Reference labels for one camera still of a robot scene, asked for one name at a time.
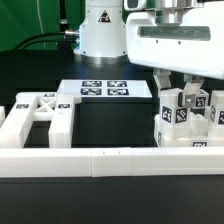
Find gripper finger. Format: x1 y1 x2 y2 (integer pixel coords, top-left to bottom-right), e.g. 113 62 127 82
178 74 204 108
153 68 171 93

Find white U-shaped obstacle fence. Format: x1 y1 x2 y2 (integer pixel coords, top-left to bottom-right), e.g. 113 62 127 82
0 146 224 178

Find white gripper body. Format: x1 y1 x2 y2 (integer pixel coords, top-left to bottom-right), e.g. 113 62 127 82
124 0 224 80

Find black cable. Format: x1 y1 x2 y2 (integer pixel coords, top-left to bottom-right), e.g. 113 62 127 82
13 29 81 52

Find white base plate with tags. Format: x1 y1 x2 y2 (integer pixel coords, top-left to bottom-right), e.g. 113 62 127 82
57 80 152 98

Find white chair seat part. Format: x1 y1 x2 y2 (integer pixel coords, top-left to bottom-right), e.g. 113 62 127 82
154 112 224 147

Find white chair back frame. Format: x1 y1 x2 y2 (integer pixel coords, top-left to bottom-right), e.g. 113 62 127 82
0 92 82 149

